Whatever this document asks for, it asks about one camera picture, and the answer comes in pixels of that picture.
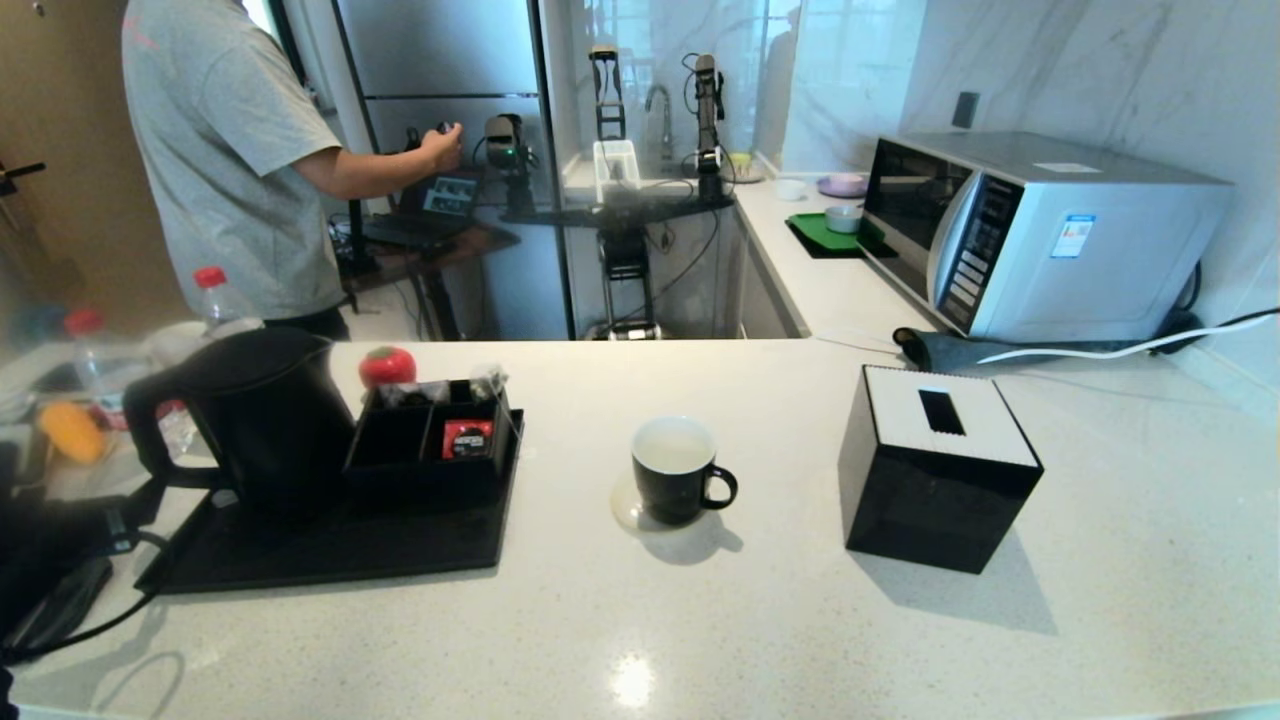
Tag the silver microwave oven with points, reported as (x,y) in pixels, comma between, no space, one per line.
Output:
(1100,260)

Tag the silver refrigerator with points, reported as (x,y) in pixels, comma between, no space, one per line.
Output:
(450,60)

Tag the white kitchen cabinet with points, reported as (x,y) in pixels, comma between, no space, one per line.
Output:
(765,300)

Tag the black mug white inside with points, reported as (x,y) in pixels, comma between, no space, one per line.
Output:
(672,495)

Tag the dark wall socket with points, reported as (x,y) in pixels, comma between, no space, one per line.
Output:
(965,111)

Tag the black tissue box white lid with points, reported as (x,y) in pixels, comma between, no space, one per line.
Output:
(930,510)

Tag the small yellow cup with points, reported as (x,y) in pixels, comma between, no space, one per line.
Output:
(740,162)

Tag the black compartment organizer box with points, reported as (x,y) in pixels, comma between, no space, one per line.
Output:
(420,482)

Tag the clear wrapped packet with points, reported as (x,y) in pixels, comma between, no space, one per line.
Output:
(490,382)

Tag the white tea bag packet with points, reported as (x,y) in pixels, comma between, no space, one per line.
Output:
(410,392)

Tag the black upright frame device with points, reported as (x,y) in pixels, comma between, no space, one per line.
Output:
(607,100)

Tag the green plastic tray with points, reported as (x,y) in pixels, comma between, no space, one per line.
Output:
(812,232)

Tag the black teleoperation rig stand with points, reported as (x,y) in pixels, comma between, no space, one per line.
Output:
(625,265)

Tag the clear water bottle red cap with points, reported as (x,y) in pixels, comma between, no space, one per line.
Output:
(226,305)
(100,365)

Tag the small white bowl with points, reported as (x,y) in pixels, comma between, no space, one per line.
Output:
(790,189)

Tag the person in grey t-shirt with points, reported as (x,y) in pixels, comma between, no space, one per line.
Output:
(220,150)

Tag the round translucent coaster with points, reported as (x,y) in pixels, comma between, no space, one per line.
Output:
(622,512)

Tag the chrome kitchen faucet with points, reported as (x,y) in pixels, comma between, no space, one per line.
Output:
(660,105)

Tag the red tomato-shaped timer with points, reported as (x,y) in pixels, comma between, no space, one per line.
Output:
(387,366)

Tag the red coffee sachet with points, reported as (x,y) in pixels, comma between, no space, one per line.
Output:
(468,438)

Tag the small grey bowl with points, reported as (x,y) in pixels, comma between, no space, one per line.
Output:
(843,220)

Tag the purple plate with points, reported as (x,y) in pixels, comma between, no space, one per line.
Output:
(842,186)

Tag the window with dark frame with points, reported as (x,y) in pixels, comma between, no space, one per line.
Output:
(292,60)

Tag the black laptop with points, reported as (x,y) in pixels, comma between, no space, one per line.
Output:
(445,200)

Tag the black handheld teleoperation rig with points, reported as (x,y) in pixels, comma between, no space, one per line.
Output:
(358,235)

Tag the black electric kettle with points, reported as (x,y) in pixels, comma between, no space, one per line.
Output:
(270,420)

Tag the orange round object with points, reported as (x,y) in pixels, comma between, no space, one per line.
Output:
(70,432)

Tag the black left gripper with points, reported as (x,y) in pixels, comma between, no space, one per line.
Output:
(125,510)

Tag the black rectangular serving tray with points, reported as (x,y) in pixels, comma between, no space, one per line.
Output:
(350,550)

